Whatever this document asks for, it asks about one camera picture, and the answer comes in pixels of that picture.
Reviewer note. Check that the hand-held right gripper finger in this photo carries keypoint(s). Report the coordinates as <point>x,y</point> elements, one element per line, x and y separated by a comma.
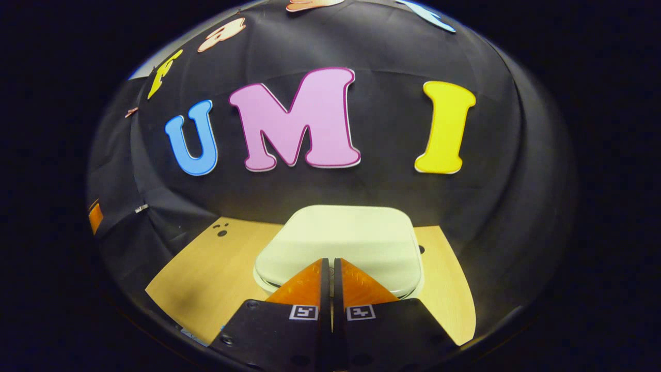
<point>326,294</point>
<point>336,294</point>

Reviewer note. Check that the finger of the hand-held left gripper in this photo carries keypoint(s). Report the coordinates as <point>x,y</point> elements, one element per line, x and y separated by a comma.
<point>96,218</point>

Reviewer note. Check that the pale green garbage bin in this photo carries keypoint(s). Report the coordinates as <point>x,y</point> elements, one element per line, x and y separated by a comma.
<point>341,237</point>

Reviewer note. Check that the wooden desktop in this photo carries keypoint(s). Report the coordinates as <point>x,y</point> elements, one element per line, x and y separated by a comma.
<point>217,279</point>

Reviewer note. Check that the silver binder clip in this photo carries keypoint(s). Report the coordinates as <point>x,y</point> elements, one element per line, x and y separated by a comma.
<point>141,208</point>

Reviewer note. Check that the black backdrop cloth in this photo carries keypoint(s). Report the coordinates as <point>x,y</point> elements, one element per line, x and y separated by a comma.
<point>387,191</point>

